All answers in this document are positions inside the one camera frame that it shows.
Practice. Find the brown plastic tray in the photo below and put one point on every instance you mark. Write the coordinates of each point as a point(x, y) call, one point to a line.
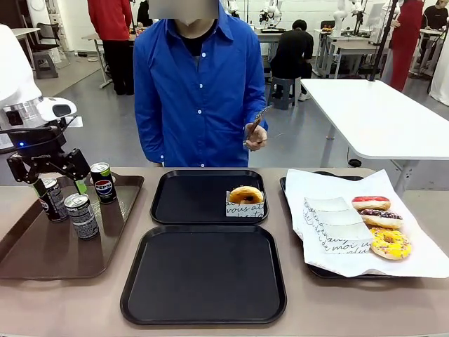
point(52, 252)

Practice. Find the black tray under paper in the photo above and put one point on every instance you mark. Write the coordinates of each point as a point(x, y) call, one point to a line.
point(291, 210)

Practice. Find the grey background workbench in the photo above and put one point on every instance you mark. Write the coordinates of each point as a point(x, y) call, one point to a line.
point(350, 45)

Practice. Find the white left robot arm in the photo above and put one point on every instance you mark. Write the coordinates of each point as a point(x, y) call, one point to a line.
point(14, 66)

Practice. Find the person left forearm blue sleeve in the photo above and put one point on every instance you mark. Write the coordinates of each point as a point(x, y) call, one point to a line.
point(263, 121)

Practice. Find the white paper sheet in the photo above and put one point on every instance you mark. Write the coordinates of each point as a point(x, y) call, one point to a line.
point(350, 259)

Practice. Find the person in black shirt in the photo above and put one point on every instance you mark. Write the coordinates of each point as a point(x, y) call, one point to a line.
point(435, 21)

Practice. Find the grey background table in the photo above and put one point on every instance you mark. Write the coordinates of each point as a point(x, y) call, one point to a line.
point(96, 38)

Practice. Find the person in red dress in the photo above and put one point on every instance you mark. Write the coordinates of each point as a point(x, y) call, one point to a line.
point(405, 38)

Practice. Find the large black plastic tray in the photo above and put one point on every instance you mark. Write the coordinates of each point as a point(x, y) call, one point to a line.
point(203, 274)

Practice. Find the grey step stool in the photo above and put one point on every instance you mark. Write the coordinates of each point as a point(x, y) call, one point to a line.
point(45, 65)

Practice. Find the black table foot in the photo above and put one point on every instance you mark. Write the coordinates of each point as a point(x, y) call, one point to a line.
point(355, 162)

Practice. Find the person right forearm blue sleeve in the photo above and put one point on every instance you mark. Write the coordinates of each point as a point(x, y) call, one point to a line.
point(151, 144)

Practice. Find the small black plastic tray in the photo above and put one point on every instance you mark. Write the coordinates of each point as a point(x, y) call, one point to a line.
point(193, 196)

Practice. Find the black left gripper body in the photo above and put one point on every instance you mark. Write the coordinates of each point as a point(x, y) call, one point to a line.
point(38, 147)

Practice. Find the black slanted pole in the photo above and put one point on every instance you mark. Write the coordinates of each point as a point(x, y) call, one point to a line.
point(384, 38)

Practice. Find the black Pepsi can text side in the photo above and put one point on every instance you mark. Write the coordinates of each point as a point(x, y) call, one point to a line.
point(56, 205)
point(84, 217)

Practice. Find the person in red sweater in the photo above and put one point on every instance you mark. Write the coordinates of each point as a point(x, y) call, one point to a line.
point(112, 35)

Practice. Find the person left hand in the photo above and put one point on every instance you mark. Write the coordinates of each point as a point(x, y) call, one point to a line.
point(259, 138)

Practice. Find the person torso blue shirt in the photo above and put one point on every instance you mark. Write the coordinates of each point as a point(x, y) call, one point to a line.
point(196, 105)

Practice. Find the black office chair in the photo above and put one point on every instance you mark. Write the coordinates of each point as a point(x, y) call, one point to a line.
point(49, 35)

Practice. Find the chocolate icing sprinkle donut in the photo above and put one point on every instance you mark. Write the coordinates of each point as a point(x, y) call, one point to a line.
point(382, 218)

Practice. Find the plain glazed donut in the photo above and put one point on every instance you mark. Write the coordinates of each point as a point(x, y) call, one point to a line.
point(245, 194)

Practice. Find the black Pepsi can logo side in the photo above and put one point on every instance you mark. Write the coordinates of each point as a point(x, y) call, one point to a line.
point(104, 184)

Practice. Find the yellow icing sprinkle donut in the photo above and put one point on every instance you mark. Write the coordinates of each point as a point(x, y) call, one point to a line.
point(398, 245)

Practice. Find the grey plastic stool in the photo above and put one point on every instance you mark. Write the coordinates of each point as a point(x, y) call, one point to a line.
point(286, 91)

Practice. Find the white table with legs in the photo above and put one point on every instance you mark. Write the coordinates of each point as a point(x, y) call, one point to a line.
point(379, 116)

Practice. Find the white hanging cloth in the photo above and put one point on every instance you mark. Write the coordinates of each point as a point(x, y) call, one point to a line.
point(441, 70)

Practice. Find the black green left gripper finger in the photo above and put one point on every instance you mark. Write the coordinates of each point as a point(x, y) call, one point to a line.
point(79, 165)
point(22, 170)

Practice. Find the seated person in black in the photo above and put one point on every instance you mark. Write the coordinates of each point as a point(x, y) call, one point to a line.
point(293, 49)

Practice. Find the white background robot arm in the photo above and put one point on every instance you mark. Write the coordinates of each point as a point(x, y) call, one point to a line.
point(271, 12)
point(338, 17)

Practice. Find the red icing donut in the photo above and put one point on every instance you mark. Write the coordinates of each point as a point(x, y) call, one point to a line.
point(371, 203)

